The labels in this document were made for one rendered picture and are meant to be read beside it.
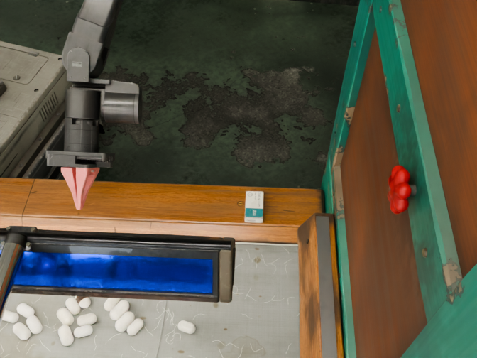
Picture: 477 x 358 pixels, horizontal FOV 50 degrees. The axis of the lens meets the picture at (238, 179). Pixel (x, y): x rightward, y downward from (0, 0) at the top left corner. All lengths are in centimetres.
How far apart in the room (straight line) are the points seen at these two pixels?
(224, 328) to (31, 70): 118
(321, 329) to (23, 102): 122
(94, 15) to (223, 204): 41
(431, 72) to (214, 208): 61
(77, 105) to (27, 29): 195
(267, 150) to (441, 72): 165
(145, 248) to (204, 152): 152
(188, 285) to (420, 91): 32
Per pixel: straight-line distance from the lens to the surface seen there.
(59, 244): 61
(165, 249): 58
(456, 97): 43
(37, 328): 97
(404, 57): 55
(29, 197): 111
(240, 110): 223
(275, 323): 93
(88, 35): 91
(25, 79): 180
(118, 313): 94
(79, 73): 90
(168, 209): 102
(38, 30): 282
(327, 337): 80
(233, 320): 93
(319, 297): 83
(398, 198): 46
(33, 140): 176
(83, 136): 90
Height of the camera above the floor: 161
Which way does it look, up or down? 54 degrees down
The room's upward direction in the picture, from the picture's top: 1 degrees counter-clockwise
